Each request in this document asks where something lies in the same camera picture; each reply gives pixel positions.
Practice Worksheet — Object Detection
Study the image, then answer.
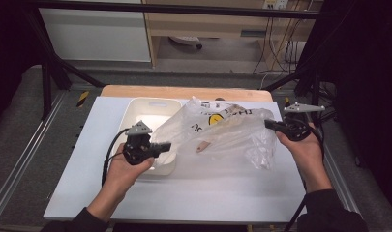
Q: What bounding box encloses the wooden board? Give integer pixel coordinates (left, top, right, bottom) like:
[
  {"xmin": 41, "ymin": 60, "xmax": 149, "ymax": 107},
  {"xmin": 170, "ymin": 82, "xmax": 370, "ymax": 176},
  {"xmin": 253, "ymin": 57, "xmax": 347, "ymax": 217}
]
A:
[{"xmin": 100, "ymin": 84, "xmax": 275, "ymax": 103}]

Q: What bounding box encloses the beige spoon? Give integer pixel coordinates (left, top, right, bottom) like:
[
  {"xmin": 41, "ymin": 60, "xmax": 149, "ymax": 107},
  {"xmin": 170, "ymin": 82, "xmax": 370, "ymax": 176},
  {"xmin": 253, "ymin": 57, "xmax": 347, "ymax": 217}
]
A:
[{"xmin": 196, "ymin": 114, "xmax": 250, "ymax": 155}]

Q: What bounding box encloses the person's right hand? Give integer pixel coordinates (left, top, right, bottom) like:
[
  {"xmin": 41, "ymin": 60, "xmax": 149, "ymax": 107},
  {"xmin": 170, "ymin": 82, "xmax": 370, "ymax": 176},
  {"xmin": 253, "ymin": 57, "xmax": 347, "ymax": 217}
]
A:
[{"xmin": 275, "ymin": 122, "xmax": 329, "ymax": 189}]

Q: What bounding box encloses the white cabinet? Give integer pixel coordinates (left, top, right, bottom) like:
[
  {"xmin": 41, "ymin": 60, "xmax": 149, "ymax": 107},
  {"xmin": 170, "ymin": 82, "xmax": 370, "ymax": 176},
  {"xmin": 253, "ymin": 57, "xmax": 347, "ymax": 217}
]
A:
[{"xmin": 38, "ymin": 0, "xmax": 152, "ymax": 63}]

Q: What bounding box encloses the black metal stand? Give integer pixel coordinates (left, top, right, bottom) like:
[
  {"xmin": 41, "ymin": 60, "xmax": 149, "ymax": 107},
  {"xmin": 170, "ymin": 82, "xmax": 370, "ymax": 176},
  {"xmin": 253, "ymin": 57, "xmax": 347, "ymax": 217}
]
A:
[
  {"xmin": 263, "ymin": 62, "xmax": 324, "ymax": 109},
  {"xmin": 22, "ymin": 9, "xmax": 106, "ymax": 121}
]

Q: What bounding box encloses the person's left hand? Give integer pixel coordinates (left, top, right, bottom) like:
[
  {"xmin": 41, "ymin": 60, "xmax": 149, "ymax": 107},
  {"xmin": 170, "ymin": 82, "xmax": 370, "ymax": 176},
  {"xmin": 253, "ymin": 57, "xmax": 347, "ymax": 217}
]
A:
[{"xmin": 105, "ymin": 143, "xmax": 156, "ymax": 195}]

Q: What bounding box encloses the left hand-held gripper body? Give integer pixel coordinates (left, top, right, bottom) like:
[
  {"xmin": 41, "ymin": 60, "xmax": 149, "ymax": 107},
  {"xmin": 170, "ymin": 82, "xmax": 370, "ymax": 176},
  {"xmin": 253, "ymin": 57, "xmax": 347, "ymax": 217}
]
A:
[{"xmin": 122, "ymin": 120, "xmax": 154, "ymax": 166}]

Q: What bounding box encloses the cream plastic bin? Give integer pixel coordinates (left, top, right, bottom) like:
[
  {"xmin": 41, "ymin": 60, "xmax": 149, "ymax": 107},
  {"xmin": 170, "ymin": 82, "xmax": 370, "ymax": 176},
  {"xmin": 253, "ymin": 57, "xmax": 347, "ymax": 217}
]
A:
[{"xmin": 118, "ymin": 97, "xmax": 183, "ymax": 177}]

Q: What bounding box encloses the black curtain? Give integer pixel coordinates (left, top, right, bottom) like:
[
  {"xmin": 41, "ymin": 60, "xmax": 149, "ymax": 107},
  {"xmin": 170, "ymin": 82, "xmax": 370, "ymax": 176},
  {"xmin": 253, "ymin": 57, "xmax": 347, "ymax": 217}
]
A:
[
  {"xmin": 0, "ymin": 0, "xmax": 47, "ymax": 125},
  {"xmin": 298, "ymin": 0, "xmax": 392, "ymax": 221}
]

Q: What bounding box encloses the black metal crossbar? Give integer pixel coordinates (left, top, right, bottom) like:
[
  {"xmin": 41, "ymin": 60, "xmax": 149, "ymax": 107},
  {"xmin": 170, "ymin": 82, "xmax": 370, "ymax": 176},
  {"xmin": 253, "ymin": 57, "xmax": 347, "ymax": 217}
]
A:
[{"xmin": 22, "ymin": 1, "xmax": 328, "ymax": 20}]

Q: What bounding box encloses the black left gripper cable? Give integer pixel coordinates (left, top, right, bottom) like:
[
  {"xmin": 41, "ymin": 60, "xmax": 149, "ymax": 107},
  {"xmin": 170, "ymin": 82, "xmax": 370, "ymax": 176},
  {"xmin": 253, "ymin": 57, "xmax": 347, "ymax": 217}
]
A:
[{"xmin": 101, "ymin": 128, "xmax": 131, "ymax": 188}]

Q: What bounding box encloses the clear printed plastic bag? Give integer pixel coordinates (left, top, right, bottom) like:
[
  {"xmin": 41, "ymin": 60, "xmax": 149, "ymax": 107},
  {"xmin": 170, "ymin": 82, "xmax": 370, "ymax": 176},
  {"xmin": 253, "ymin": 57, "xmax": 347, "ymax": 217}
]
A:
[{"xmin": 150, "ymin": 95, "xmax": 278, "ymax": 171}]

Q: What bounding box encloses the white power strip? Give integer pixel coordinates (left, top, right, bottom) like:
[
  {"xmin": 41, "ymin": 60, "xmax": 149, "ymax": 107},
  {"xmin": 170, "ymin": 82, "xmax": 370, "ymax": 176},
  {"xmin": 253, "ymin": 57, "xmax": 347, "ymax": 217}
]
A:
[{"xmin": 168, "ymin": 35, "xmax": 204, "ymax": 50}]

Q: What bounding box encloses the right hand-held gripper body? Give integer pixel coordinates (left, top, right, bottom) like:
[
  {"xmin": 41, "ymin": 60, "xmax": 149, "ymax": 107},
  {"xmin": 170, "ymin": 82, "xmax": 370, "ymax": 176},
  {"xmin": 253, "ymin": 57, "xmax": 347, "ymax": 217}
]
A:
[{"xmin": 282, "ymin": 101, "xmax": 326, "ymax": 142}]

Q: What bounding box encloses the bundle of hanging cables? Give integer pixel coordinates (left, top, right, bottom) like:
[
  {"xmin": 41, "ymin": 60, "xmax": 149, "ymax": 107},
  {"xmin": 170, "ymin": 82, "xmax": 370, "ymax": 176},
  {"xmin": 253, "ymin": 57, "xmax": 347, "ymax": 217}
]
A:
[{"xmin": 252, "ymin": 13, "xmax": 312, "ymax": 85}]

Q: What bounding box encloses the wooden desk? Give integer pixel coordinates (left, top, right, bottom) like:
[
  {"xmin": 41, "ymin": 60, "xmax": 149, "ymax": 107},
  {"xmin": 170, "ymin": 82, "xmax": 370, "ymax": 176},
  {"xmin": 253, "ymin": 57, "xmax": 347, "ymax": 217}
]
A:
[{"xmin": 141, "ymin": 0, "xmax": 324, "ymax": 70}]

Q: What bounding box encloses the wall outlet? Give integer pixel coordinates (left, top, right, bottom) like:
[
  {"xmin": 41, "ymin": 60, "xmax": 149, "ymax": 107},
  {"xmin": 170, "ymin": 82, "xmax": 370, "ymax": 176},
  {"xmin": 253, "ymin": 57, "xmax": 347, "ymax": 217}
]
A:
[{"xmin": 261, "ymin": 0, "xmax": 290, "ymax": 11}]

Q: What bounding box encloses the aluminium rail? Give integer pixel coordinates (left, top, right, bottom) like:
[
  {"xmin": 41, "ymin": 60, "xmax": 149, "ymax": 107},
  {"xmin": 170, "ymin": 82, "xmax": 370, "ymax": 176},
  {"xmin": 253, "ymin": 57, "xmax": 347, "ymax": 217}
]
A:
[
  {"xmin": 0, "ymin": 91, "xmax": 66, "ymax": 221},
  {"xmin": 321, "ymin": 141, "xmax": 361, "ymax": 215}
]

